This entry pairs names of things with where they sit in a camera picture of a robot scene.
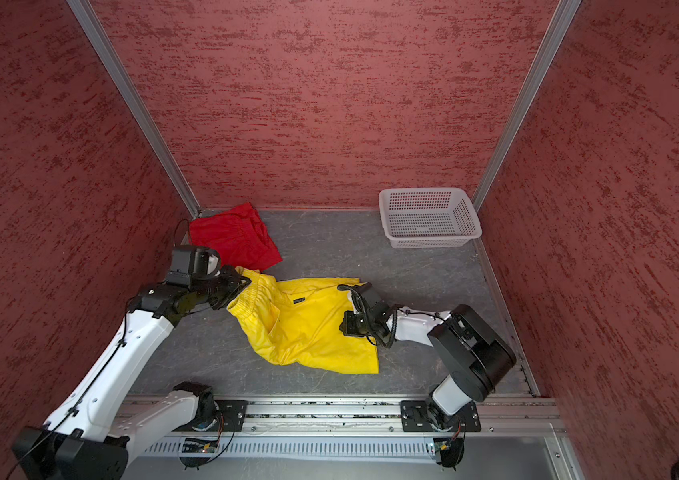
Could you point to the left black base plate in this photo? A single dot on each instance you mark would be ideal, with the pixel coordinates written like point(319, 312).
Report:
point(220, 415)

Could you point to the yellow shorts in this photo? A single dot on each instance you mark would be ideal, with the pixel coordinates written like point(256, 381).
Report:
point(299, 322)

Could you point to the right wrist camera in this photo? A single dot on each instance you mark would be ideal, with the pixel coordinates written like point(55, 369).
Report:
point(369, 303)

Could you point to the aluminium front rail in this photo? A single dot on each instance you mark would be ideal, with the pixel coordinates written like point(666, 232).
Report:
point(380, 416)

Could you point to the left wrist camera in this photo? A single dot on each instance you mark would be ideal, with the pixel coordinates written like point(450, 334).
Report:
point(191, 265)

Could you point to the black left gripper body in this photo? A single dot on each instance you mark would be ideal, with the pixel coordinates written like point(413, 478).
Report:
point(224, 287)

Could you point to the white slotted cable duct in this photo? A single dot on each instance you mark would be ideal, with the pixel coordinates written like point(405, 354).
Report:
point(396, 449)

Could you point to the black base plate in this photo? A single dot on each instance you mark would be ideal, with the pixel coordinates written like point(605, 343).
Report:
point(426, 416)
point(220, 415)

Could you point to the left small circuit board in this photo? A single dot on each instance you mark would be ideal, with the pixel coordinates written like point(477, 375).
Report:
point(200, 446)

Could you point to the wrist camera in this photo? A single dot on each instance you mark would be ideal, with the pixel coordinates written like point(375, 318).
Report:
point(369, 303)
point(191, 265)

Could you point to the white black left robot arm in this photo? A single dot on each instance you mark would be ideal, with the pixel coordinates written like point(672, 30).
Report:
point(82, 439)

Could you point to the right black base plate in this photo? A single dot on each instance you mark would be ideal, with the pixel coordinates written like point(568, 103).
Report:
point(426, 416)

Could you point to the red shorts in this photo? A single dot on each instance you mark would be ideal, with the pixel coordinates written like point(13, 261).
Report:
point(240, 237)

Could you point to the corner aluminium post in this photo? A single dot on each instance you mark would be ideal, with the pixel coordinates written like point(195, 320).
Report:
point(95, 32)
point(561, 21)

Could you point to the white plastic laundry basket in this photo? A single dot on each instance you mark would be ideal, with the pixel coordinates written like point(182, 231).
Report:
point(421, 218)

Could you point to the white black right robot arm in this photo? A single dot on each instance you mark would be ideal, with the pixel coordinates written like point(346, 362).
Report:
point(475, 356)

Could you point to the small circuit board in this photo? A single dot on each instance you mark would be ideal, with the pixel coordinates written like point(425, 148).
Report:
point(200, 446)
point(442, 446)

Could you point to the left corner aluminium post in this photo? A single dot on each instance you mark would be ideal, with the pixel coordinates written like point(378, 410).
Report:
point(95, 32)

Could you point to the right small circuit board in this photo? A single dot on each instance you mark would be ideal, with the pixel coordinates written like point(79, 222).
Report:
point(442, 446)

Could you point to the right corner aluminium post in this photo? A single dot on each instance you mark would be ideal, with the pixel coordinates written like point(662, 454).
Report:
point(561, 21)

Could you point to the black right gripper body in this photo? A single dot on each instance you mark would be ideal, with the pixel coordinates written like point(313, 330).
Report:
point(358, 325)

